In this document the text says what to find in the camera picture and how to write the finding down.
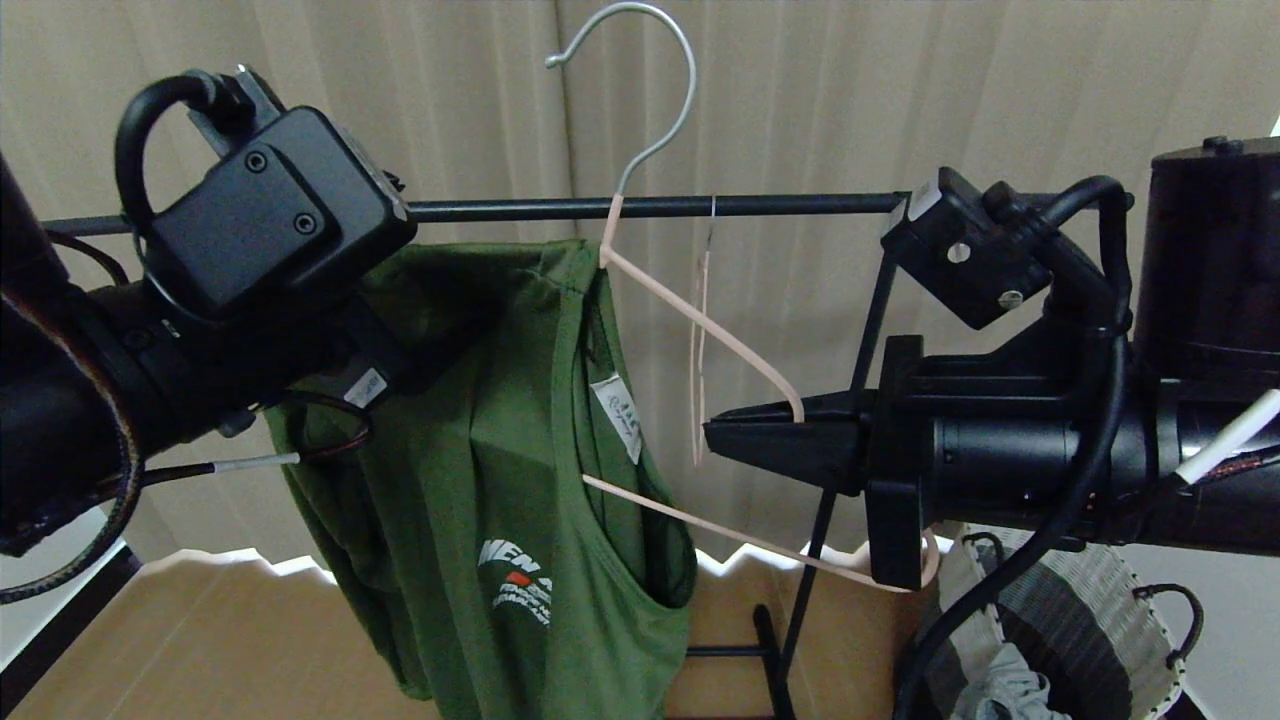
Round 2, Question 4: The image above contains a beige curtain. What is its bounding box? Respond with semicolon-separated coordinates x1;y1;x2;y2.
0;0;1280;583

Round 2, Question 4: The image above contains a black cable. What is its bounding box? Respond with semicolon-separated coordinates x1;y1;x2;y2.
892;178;1133;720
0;290;146;607

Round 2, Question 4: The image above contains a pale grey garment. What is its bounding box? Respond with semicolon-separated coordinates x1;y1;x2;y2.
950;643;1073;720

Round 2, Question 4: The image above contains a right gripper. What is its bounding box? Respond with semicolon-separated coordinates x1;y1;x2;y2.
863;335;1153;591

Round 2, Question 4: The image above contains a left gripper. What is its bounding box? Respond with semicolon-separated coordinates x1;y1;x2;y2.
90;288;443;448

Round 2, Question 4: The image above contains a white laundry basket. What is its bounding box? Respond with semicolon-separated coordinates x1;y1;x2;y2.
922;520;1207;720

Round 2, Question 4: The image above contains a pink clothes hanger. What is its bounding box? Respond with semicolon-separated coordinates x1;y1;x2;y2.
544;0;942;594
687;195;722;470

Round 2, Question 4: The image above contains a black clothes rack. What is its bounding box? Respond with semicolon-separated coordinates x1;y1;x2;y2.
40;190;1137;720

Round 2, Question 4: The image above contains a green printed T-shirt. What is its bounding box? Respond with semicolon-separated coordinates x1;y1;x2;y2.
262;238;700;720

